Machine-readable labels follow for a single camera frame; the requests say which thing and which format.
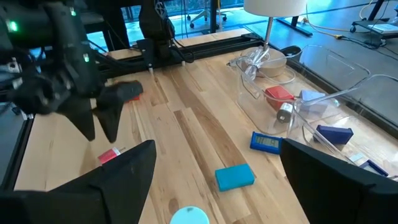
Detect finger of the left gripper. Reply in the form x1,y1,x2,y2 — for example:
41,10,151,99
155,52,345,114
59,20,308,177
92,79,144,144
57,96,96,143

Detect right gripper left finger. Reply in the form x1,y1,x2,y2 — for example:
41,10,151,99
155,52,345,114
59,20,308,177
0,139,157,224

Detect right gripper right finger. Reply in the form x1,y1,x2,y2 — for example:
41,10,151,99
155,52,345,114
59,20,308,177
279,138,398,224

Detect pink white USB charger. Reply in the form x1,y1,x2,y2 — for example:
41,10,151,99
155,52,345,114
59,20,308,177
98,146,127,166

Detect purple block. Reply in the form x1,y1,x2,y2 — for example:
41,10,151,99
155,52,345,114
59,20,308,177
315,124,354,146

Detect teal hourglass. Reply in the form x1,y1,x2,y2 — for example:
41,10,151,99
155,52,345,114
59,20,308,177
169,205,211,224

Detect teal block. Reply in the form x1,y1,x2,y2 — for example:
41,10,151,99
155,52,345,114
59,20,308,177
214,163,256,193

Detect light blue block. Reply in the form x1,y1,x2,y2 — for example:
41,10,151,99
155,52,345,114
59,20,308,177
298,89,329,113

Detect red adapter box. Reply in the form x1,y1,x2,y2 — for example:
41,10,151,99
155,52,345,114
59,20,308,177
264,85,295,110

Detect clear plastic bin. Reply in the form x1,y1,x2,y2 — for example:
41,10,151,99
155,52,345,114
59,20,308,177
235,43,373,137
285,73,398,181

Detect office chair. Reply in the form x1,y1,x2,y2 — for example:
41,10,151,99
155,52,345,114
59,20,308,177
186,0,228,30

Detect blue digital timer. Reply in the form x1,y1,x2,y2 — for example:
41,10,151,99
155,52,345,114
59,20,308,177
249,131,284,156

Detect black wheeled stand base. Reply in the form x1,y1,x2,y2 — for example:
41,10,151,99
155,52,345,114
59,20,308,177
349,17,398,47

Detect white shade table lamp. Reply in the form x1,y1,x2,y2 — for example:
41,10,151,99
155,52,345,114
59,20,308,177
226,0,308,86

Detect yellow cable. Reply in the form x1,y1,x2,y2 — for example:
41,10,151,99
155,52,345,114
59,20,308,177
304,2,345,40

